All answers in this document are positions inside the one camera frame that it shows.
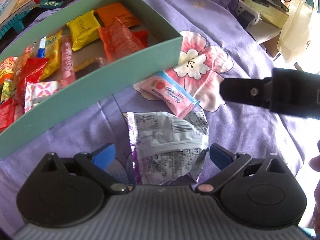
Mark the orange cake packet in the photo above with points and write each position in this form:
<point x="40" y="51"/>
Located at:
<point x="22" y="60"/>

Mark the purple floral cloth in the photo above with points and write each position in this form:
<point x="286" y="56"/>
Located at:
<point x="250" y="135"/>

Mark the small yellow-green candy packet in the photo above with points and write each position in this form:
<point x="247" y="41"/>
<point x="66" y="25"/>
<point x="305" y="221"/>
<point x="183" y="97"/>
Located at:
<point x="7" y="90"/>

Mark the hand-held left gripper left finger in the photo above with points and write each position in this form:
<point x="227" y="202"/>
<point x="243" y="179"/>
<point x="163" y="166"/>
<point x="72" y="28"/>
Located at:
<point x="104" y="155"/>

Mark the pink patterned white packet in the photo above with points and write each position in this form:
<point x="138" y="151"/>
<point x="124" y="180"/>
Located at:
<point x="40" y="92"/>

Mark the mint green cardboard box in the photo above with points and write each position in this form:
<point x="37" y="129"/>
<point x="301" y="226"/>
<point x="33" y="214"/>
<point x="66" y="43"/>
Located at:
<point x="100" y="85"/>

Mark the white power strip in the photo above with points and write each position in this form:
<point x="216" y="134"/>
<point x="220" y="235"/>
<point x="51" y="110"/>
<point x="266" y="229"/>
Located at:
<point x="246" y="13"/>

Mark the red yellow noodle snack packet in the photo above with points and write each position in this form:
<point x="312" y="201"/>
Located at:
<point x="6" y="67"/>

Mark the white side table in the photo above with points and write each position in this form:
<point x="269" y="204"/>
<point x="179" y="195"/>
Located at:
<point x="265" y="37"/>

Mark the person's right hand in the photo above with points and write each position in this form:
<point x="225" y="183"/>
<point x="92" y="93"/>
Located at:
<point x="316" y="162"/>

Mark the dark brown snack packet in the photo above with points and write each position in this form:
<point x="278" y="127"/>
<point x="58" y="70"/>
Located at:
<point x="91" y="64"/>

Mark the yellow square snack packet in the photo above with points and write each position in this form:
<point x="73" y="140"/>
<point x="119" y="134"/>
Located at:
<point x="83" y="30"/>

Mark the pink candy packet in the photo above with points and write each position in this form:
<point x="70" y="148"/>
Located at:
<point x="170" y="92"/>

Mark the blue snack packet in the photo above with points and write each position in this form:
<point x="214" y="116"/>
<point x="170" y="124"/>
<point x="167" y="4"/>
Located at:
<point x="41" y="48"/>

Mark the orange square snack packet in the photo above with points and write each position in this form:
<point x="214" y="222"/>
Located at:
<point x="110" y="13"/>

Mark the silver foil snack packet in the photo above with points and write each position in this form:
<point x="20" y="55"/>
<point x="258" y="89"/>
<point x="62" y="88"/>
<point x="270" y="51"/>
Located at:
<point x="167" y="145"/>

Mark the cream cardboard box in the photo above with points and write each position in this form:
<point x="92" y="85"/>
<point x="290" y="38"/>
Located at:
<point x="270" y="11"/>

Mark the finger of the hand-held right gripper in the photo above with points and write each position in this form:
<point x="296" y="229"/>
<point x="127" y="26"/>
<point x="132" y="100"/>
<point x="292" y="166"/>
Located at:
<point x="245" y="90"/>

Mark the yellow-green long packet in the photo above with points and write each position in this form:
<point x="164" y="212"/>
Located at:
<point x="52" y="55"/>

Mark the cream tote bag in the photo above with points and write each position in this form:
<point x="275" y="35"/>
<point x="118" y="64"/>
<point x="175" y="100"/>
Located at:
<point x="300" y="35"/>

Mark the orange-red patterned packet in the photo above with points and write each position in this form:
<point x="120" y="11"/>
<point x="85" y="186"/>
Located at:
<point x="127" y="21"/>

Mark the teal plastic toy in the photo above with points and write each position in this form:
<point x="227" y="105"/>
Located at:
<point x="47" y="3"/>

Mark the translucent red snack packet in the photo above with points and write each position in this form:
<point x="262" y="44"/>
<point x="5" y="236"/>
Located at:
<point x="120" y="42"/>

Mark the small red candy packet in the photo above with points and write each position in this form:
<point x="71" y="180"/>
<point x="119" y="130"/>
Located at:
<point x="140" y="38"/>

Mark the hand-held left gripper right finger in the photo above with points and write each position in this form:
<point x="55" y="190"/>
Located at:
<point x="220" y="155"/>

